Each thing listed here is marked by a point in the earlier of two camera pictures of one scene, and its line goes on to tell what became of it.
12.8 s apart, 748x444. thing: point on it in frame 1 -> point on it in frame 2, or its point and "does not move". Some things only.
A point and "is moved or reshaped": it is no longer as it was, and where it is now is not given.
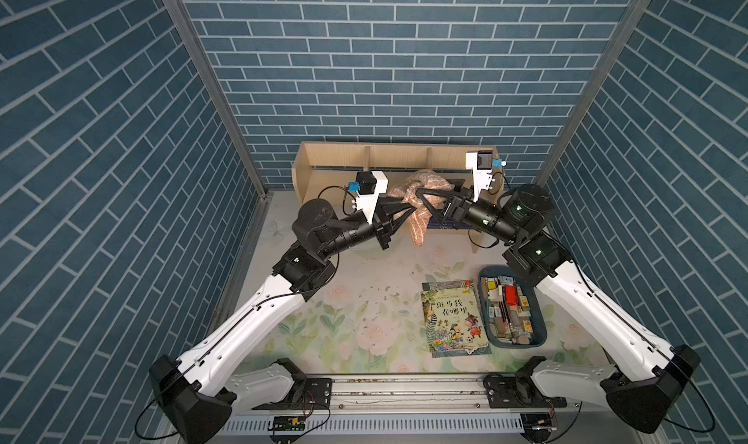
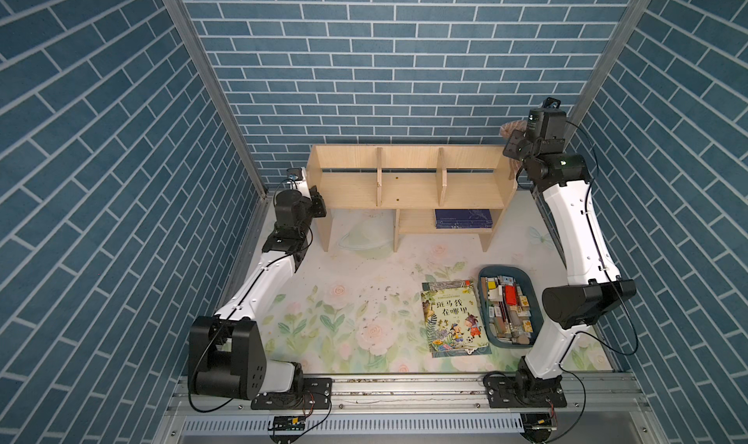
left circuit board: (288, 424) does not move
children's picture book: (454, 319) does not move
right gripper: (457, 205) -> (511, 142)
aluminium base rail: (424, 395) does not move
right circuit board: (538, 421) does not move
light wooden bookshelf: (318, 165) is moved or reshaped
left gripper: (385, 216) -> (317, 203)
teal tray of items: (512, 313) does not move
